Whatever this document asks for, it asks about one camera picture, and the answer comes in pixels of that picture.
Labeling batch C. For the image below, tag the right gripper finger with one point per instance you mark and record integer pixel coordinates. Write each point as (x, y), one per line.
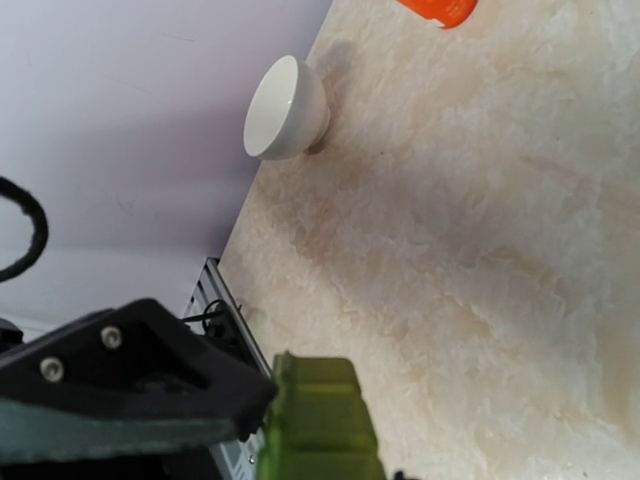
(401, 475)

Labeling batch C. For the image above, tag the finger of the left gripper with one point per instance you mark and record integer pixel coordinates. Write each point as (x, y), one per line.
(128, 381)

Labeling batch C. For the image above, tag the green weekly pill organizer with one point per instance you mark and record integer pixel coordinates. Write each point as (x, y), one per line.
(318, 426)

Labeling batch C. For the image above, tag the orange pill bottle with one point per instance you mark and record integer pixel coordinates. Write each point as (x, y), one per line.
(447, 14)

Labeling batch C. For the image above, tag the white bowl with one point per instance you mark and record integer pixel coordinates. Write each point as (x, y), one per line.
(289, 112)

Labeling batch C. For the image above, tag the front aluminium rail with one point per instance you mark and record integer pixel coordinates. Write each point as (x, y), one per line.
(214, 314)

